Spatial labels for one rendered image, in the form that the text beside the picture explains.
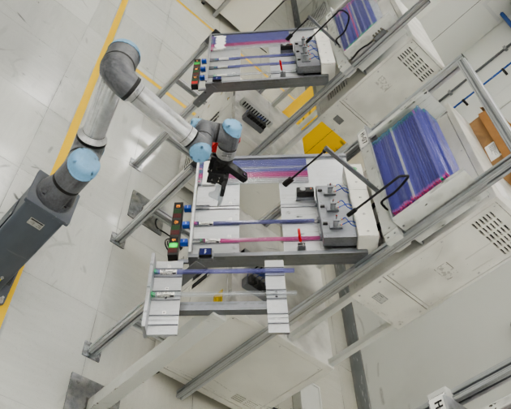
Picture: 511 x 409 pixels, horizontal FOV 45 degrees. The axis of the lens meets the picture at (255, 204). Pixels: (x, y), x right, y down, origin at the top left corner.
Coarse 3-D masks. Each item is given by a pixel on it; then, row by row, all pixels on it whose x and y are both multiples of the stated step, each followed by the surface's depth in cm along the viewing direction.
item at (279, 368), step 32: (256, 224) 323; (192, 288) 302; (224, 288) 277; (288, 288) 306; (256, 320) 271; (192, 352) 282; (224, 352) 283; (256, 352) 283; (288, 352) 283; (320, 352) 292; (224, 384) 298; (256, 384) 298; (288, 384) 298
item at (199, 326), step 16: (192, 320) 228; (208, 320) 221; (224, 320) 221; (176, 336) 230; (192, 336) 226; (160, 352) 233; (176, 352) 232; (128, 368) 246; (144, 368) 238; (160, 368) 238; (80, 384) 261; (96, 384) 267; (112, 384) 250; (128, 384) 244; (80, 400) 257; (96, 400) 253; (112, 400) 250
